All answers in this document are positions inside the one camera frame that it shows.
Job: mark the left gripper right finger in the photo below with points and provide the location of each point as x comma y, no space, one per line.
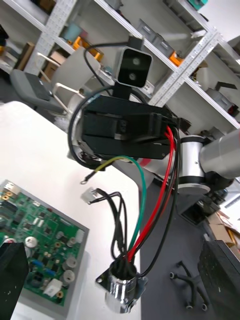
222,280

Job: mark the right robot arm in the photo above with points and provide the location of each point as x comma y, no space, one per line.
220,155

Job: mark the grey chair white frame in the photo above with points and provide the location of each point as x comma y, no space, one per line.
32,92

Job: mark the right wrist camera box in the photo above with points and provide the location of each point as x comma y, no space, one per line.
133,67

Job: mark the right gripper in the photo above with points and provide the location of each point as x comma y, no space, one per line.
112,150

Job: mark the white shelf with goods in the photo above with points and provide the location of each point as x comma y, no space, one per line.
175,72

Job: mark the green circuit board grey frame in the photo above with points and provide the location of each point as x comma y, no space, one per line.
45,245

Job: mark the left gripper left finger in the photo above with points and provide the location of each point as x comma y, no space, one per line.
11,270

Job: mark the black stand foot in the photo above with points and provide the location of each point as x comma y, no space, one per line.
190,282

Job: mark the cardboard box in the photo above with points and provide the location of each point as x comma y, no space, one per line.
225,230

